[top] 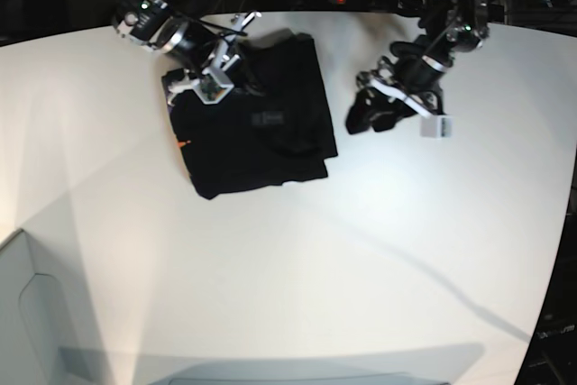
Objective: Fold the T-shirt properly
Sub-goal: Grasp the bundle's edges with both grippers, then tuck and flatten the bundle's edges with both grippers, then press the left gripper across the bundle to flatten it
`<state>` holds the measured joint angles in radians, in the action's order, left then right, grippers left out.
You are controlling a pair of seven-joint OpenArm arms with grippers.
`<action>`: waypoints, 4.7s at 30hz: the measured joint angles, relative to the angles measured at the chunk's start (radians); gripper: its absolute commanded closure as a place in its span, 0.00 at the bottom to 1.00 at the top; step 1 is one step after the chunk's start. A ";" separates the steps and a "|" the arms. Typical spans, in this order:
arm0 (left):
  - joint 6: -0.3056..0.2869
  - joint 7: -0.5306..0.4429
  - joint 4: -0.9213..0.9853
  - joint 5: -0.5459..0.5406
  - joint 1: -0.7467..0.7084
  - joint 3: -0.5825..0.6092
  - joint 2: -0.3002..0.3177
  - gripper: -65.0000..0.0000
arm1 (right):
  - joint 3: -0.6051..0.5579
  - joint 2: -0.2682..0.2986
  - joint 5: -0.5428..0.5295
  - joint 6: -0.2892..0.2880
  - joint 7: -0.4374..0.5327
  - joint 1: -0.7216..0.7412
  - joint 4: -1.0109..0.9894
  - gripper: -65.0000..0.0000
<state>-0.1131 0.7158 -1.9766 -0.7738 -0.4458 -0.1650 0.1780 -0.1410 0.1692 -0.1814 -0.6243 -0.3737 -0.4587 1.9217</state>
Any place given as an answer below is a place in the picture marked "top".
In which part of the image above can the black power strip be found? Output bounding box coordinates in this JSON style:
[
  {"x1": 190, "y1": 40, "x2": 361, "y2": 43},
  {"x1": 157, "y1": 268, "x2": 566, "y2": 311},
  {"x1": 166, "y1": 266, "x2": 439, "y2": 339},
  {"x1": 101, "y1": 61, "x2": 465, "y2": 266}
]
[{"x1": 307, "y1": 0, "x2": 425, "y2": 13}]

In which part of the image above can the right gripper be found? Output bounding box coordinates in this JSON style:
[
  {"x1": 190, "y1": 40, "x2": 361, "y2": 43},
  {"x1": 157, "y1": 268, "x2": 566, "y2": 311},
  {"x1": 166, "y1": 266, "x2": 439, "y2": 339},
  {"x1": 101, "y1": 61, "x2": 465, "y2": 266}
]
[{"x1": 164, "y1": 11, "x2": 267, "y2": 104}]

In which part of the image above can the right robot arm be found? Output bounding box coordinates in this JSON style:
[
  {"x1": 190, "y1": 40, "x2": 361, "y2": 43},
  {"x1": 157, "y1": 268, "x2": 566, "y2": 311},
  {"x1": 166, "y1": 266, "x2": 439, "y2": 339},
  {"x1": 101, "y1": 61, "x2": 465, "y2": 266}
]
[{"x1": 112, "y1": 0, "x2": 265, "y2": 107}]

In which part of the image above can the black T-shirt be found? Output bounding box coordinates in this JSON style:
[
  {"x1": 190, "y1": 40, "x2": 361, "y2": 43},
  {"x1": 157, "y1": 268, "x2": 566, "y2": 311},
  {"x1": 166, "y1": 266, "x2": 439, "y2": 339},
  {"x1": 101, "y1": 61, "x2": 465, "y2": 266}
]
[{"x1": 168, "y1": 33, "x2": 338, "y2": 200}]

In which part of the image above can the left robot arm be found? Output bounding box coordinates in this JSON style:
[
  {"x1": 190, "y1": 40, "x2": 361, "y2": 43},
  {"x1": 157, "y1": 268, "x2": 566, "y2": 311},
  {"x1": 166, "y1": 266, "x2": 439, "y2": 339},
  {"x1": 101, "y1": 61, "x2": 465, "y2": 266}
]
[{"x1": 345, "y1": 0, "x2": 490, "y2": 139}]

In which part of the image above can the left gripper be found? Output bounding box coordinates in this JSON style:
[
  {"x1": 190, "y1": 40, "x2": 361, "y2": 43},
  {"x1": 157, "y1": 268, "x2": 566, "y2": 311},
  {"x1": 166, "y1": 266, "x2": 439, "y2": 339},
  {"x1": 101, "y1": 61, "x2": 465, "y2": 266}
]
[{"x1": 345, "y1": 49, "x2": 453, "y2": 138}]

